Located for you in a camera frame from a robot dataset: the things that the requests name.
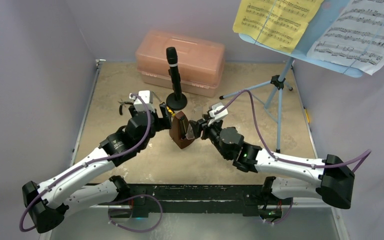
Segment clear plastic metronome cover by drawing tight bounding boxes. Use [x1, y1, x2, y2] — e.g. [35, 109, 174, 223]
[185, 113, 202, 140]

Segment brown wooden metronome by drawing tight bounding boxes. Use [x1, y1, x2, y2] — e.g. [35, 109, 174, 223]
[169, 111, 195, 149]

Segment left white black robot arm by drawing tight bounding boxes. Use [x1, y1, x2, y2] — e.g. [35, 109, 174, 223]
[18, 102, 172, 234]

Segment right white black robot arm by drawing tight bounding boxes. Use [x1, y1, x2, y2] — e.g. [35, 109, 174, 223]
[186, 117, 355, 209]

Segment black yellow screwdriver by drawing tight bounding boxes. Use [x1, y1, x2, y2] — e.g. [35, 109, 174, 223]
[153, 92, 175, 116]

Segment black round microphone stand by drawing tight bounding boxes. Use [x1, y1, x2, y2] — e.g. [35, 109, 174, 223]
[166, 92, 188, 111]

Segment black microphone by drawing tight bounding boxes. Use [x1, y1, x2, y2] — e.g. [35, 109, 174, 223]
[166, 46, 182, 101]

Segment pink plastic storage box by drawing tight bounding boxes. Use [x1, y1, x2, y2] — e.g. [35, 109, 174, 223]
[135, 30, 225, 98]

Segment yellow sheet music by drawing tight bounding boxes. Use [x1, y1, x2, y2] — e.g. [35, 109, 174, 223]
[232, 0, 323, 54]

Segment light blue music stand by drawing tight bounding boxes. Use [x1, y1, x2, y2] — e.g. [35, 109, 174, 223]
[238, 0, 363, 153]

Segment white sheet music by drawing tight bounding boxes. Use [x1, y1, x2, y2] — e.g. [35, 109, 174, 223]
[307, 0, 384, 75]

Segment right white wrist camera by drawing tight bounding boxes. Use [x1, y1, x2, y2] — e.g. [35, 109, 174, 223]
[207, 102, 229, 126]

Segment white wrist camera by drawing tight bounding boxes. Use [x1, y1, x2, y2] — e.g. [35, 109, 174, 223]
[129, 90, 155, 113]
[207, 102, 229, 126]

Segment black handled pliers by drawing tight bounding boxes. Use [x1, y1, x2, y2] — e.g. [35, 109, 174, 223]
[118, 100, 134, 116]

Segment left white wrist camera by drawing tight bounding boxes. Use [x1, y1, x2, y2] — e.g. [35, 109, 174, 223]
[129, 90, 155, 113]

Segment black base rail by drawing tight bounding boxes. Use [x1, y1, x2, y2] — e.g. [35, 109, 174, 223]
[109, 183, 292, 218]

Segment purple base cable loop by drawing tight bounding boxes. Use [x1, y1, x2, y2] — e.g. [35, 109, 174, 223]
[107, 194, 164, 233]

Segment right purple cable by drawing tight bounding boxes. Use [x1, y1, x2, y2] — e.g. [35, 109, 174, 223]
[216, 89, 372, 173]

